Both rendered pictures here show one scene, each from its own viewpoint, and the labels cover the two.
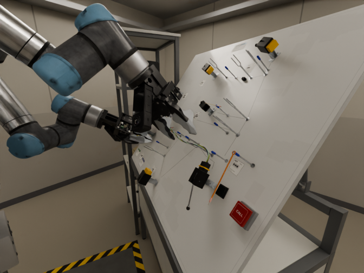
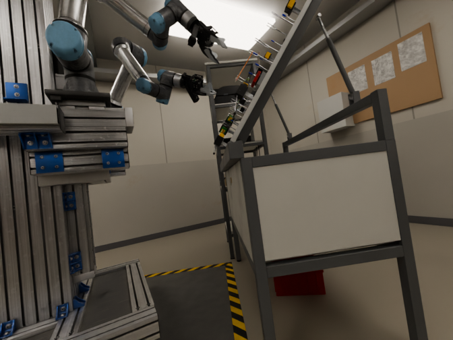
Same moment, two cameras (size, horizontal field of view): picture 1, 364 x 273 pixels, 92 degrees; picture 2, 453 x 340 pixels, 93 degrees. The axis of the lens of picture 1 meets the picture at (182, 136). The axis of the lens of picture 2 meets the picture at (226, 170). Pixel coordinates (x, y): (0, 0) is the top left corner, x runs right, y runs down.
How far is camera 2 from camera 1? 91 cm
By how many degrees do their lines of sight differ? 28
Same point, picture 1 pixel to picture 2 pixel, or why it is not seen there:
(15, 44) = (143, 23)
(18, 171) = (137, 213)
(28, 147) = (144, 81)
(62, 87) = (157, 23)
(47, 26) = not seen: hidden behind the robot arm
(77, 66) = (163, 15)
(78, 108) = (170, 73)
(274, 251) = not seen: hidden behind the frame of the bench
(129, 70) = (185, 17)
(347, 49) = not seen: outside the picture
